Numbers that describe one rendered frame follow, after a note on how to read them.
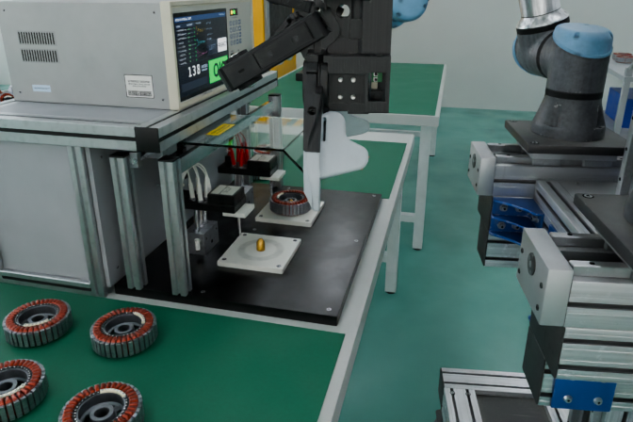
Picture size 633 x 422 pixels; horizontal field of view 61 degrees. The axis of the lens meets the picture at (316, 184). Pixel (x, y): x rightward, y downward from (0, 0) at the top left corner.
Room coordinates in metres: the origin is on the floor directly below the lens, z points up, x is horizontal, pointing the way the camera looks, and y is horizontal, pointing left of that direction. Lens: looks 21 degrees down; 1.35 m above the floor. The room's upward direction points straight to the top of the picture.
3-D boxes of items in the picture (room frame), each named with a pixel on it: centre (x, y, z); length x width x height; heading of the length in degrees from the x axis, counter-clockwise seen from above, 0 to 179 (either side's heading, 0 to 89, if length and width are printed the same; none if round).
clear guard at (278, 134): (1.09, 0.14, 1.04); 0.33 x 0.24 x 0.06; 76
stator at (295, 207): (1.33, 0.07, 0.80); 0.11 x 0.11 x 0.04
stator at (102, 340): (0.80, 0.34, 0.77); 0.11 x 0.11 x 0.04
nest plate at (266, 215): (1.33, 0.07, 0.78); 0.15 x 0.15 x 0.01; 76
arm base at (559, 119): (1.17, -0.57, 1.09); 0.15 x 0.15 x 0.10
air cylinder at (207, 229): (1.13, 0.27, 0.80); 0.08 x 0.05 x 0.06; 166
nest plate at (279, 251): (1.09, 0.13, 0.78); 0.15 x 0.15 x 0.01; 76
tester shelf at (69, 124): (1.29, 0.41, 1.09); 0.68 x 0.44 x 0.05; 166
